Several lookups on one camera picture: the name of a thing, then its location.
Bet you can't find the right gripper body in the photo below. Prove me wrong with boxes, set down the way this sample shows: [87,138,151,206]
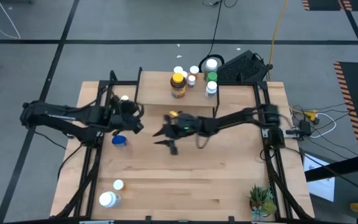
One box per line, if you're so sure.
[165,111,205,141]

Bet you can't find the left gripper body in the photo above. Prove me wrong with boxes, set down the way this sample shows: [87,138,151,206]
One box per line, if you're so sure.
[104,98,138,134]

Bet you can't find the large amber fish oil bottle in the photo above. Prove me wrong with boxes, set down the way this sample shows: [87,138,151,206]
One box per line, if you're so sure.
[170,72,187,100]

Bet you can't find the white Aspirin bottle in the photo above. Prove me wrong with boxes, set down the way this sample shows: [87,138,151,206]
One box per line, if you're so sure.
[204,80,219,100]

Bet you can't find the white capped green label bottle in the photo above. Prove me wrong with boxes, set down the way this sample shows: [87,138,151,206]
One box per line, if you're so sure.
[203,58,219,74]

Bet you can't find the Tums bottle blue cap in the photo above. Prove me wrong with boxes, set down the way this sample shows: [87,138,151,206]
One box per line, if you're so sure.
[111,134,128,148]

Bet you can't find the large white barcode bottle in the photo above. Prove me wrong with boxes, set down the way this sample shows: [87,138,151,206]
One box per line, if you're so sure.
[98,190,122,208]

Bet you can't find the black perforated floor pedal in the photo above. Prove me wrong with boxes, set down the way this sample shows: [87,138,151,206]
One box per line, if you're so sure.
[217,49,269,83]

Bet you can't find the potted succulent plants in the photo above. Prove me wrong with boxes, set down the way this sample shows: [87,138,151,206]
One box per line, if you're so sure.
[248,182,278,221]

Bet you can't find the black power adapter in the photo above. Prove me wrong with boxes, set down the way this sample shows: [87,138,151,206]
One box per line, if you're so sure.
[299,119,313,137]

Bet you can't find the yellow power plug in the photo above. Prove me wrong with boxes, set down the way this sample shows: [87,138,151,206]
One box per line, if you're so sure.
[305,109,319,121]

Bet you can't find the white paper sheet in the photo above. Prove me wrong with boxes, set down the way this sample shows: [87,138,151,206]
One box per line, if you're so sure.
[302,153,336,203]

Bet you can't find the black desk edge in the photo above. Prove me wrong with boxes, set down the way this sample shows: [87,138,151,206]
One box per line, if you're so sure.
[304,150,358,184]

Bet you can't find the grey arm cable loop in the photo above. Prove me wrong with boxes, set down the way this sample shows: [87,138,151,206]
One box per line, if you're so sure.
[195,133,210,149]

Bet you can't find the wooden shelf black frame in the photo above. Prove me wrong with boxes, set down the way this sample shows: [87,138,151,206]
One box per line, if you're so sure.
[134,67,221,119]

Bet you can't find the black floor cable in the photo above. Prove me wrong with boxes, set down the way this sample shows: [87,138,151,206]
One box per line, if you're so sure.
[198,0,239,74]

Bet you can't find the yellow cable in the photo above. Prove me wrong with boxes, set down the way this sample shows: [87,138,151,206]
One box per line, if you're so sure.
[267,0,289,71]

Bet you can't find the white power cable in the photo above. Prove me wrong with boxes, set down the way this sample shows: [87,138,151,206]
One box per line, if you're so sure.
[308,112,337,139]

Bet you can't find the white floor cable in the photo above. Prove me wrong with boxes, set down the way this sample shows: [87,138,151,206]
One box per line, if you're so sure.
[0,0,22,40]

